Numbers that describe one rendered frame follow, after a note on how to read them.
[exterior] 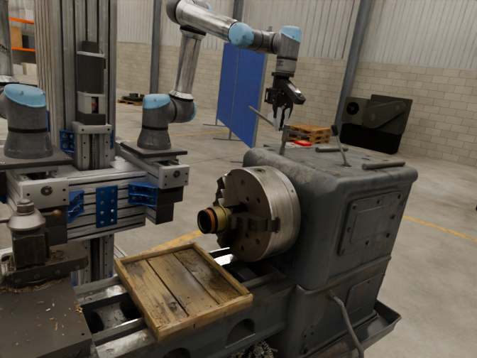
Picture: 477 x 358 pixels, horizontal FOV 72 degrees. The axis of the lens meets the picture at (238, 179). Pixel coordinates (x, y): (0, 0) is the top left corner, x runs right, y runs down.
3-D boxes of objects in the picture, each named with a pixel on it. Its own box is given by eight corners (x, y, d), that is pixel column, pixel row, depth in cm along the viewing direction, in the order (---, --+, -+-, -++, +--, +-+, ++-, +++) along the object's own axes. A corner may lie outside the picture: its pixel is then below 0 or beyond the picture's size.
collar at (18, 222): (42, 214, 84) (42, 203, 83) (47, 227, 78) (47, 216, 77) (5, 219, 79) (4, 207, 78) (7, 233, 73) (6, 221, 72)
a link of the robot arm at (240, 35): (155, -17, 126) (250, 18, 104) (177, -9, 135) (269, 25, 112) (149, 15, 131) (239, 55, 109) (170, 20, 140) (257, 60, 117)
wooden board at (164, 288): (194, 249, 126) (194, 240, 124) (252, 306, 99) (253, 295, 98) (113, 268, 108) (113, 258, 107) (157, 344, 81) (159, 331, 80)
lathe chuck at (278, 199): (228, 228, 131) (242, 153, 120) (281, 274, 109) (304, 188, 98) (209, 231, 126) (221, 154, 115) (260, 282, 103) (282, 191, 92)
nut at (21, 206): (34, 207, 80) (33, 194, 79) (36, 214, 77) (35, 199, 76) (15, 209, 78) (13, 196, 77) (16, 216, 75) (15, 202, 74)
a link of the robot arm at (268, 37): (243, 27, 118) (269, 28, 112) (260, 33, 127) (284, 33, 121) (240, 50, 121) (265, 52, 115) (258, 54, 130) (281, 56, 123)
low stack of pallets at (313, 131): (302, 137, 982) (305, 123, 969) (329, 143, 937) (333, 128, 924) (282, 140, 882) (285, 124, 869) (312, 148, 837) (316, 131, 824)
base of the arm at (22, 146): (-1, 149, 117) (-3, 121, 114) (47, 147, 127) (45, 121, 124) (8, 160, 107) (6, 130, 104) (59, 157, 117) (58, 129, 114)
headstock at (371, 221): (316, 212, 179) (331, 142, 168) (399, 253, 144) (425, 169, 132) (227, 231, 144) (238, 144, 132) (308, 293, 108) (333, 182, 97)
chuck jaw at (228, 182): (240, 207, 114) (231, 175, 117) (248, 202, 110) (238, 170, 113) (214, 212, 107) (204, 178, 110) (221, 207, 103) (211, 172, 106)
